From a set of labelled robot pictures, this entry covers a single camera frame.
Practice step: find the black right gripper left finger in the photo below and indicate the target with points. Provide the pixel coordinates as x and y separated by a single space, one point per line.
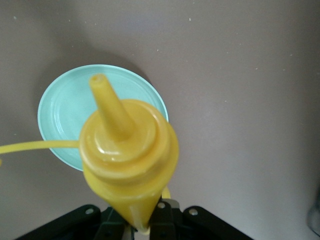
82 222

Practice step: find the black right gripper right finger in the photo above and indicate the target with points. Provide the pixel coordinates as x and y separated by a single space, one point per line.
200 222

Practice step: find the yellow squeeze bottle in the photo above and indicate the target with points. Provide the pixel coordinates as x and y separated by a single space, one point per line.
130 150

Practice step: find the mint green plate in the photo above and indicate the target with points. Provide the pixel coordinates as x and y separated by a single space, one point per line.
65 112

